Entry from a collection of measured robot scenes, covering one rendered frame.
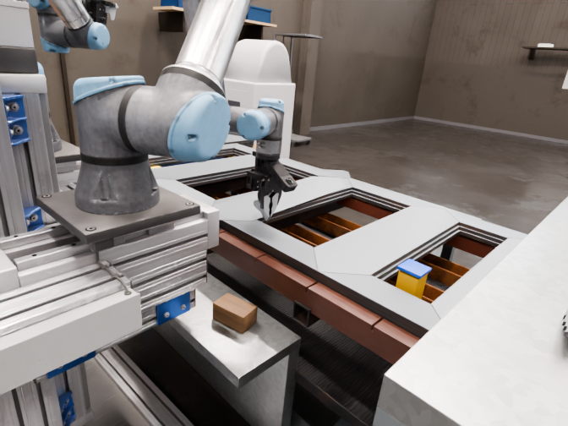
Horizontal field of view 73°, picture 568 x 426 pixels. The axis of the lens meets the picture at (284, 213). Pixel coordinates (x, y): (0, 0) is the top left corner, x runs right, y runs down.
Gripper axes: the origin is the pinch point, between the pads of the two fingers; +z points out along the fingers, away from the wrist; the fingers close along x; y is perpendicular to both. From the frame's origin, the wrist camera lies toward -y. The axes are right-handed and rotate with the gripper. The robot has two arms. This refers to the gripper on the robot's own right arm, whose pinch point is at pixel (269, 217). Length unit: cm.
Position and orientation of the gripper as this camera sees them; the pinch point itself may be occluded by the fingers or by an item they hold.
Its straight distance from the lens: 119.6
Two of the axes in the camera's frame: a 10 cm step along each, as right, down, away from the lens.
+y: -7.1, -3.1, 6.3
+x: -6.9, 2.1, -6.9
